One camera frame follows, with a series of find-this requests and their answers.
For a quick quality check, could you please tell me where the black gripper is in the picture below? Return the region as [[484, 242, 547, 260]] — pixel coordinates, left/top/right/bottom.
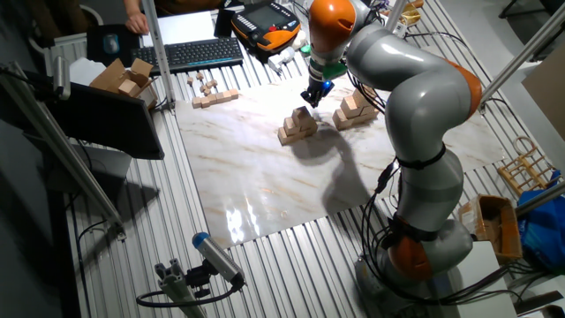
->
[[300, 78, 335, 110]]

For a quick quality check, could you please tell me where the small cardboard box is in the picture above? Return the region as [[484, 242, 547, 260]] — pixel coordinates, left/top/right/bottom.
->
[[89, 57, 159, 110]]

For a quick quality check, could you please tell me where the person right hand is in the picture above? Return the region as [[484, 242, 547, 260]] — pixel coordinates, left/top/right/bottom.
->
[[124, 11, 150, 35]]

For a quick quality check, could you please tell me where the white power adapter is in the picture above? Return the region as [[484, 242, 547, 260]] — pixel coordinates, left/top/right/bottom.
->
[[267, 46, 296, 74]]

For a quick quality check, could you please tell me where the white round object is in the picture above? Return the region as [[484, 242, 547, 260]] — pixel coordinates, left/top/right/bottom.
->
[[290, 29, 309, 50]]

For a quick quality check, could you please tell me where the black orange teach pendant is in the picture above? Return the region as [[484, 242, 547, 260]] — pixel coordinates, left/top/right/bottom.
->
[[230, 1, 303, 57]]

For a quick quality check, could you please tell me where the marble pattern mat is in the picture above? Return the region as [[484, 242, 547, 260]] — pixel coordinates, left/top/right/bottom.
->
[[175, 43, 507, 249]]

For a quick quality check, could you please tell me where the white power strip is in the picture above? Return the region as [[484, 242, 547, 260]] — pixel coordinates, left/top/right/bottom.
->
[[390, 20, 408, 40]]

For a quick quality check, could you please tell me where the black phone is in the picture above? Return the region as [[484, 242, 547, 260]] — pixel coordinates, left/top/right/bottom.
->
[[214, 7, 237, 39]]

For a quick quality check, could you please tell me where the black keyboard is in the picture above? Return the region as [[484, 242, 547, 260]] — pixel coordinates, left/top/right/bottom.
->
[[131, 37, 245, 76]]

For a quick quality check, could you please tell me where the gold packet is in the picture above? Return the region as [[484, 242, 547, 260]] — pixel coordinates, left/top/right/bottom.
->
[[399, 0, 425, 27]]

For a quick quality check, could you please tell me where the person torso brown shirt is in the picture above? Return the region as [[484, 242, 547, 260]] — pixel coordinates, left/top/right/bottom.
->
[[152, 0, 222, 17]]

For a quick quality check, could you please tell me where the black monitor panel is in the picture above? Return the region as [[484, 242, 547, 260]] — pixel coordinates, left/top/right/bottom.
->
[[41, 81, 166, 161]]

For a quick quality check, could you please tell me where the grey computer mouse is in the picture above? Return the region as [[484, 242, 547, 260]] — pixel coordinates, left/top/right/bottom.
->
[[102, 34, 121, 55]]

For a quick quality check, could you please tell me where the black mouse pad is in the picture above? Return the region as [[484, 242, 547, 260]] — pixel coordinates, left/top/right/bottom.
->
[[86, 24, 141, 67]]

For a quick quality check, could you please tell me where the cardboard box with orange tape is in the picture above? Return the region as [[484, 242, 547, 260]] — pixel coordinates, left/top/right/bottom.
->
[[457, 193, 524, 265]]

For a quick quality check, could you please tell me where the wooden rack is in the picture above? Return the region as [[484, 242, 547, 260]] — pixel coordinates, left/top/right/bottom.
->
[[497, 135, 562, 198]]

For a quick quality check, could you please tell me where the white plastic container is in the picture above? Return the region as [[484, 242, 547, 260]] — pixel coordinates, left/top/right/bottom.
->
[[68, 57, 107, 87]]

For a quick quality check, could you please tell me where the short aluminium profile stub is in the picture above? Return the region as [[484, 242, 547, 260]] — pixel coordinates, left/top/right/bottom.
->
[[154, 258, 208, 318]]

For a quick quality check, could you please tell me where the white ribbed tray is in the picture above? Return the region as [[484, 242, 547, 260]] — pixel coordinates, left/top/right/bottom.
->
[[43, 34, 89, 67]]

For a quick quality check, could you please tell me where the blue bag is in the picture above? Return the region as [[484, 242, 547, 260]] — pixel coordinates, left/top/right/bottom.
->
[[516, 170, 565, 271]]

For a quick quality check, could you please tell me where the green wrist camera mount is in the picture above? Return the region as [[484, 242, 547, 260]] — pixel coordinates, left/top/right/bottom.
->
[[299, 43, 349, 81]]

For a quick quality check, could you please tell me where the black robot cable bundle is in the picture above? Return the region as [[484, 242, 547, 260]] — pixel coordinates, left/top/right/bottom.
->
[[343, 65, 524, 310]]

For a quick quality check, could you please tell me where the aluminium frame post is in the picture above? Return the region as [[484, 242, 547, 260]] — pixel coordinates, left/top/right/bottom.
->
[[384, 0, 410, 34], [140, 0, 177, 110]]

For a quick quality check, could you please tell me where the grey camera with blue end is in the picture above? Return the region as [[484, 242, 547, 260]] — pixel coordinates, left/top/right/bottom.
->
[[192, 231, 246, 286]]

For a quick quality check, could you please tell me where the black camera clamp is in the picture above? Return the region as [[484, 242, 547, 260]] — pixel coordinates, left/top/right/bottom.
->
[[185, 260, 214, 299]]

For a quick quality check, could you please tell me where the aluminium frame beam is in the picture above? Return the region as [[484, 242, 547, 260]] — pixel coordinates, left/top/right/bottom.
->
[[514, 180, 565, 218], [470, 2, 565, 114], [0, 61, 128, 242]]

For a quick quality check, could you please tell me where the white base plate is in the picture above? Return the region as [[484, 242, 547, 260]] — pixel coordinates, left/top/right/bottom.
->
[[432, 240, 520, 318]]

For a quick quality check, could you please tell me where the black camera cable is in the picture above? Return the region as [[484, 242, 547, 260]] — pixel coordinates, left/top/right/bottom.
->
[[135, 276, 246, 309]]

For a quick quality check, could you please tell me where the grey camera on beam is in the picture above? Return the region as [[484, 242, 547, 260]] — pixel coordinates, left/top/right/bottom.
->
[[52, 55, 72, 102]]

